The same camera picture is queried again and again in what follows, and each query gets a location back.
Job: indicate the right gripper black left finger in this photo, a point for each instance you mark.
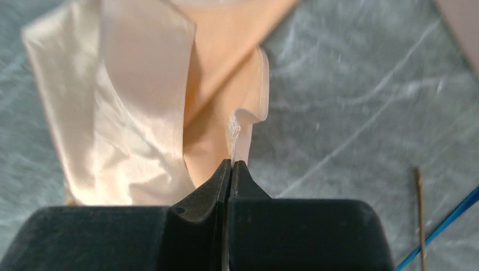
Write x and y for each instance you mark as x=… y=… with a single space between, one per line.
x=184 y=236

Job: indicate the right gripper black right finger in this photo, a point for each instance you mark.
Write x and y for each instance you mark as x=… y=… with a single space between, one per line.
x=301 y=234

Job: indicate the peach satin napkin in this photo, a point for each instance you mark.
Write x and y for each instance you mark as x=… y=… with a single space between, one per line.
x=144 y=99

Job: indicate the thin wooden chopstick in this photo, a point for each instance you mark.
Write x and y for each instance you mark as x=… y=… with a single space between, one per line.
x=420 y=206

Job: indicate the blue plastic fork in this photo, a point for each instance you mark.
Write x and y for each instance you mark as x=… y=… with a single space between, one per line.
x=462 y=207

